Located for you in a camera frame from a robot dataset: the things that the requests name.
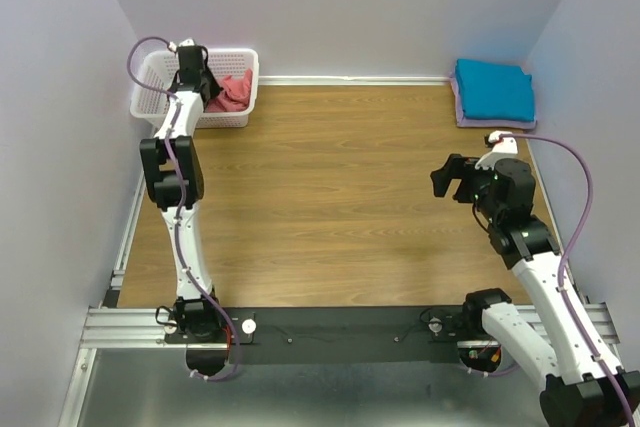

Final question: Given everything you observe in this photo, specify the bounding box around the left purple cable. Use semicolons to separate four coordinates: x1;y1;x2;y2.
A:
127;36;241;383

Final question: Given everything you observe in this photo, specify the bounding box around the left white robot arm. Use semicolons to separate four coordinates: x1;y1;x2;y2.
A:
139;39;224;343

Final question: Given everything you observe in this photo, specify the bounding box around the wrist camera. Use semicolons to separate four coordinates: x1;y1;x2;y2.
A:
475;131;518;171
167;38;196;53

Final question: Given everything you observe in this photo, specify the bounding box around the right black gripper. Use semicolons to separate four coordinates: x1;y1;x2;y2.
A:
429;151;501;222

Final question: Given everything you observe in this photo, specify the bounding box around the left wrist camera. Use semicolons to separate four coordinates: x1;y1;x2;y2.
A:
167;38;196;53

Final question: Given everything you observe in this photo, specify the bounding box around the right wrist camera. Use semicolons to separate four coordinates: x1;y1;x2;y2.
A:
475;131;518;171

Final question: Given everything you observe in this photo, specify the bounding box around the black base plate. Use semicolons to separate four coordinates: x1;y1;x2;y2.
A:
164;304;521;383

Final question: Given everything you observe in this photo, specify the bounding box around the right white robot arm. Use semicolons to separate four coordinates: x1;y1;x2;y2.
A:
430;154;639;426

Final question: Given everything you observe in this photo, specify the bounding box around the pink t shirt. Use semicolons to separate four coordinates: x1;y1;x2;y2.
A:
205;69;253;113

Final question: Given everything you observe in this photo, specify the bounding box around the folded lavender t shirt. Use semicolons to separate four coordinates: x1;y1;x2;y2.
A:
449;73;537;131

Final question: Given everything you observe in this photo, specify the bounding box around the aluminium rail frame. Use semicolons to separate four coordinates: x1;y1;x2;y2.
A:
57;129;624;427

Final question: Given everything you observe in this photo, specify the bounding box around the folded teal t shirt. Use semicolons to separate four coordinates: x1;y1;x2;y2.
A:
454;59;536;123

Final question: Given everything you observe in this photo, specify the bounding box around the white plastic basket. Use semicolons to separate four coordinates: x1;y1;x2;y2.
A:
130;41;259;135

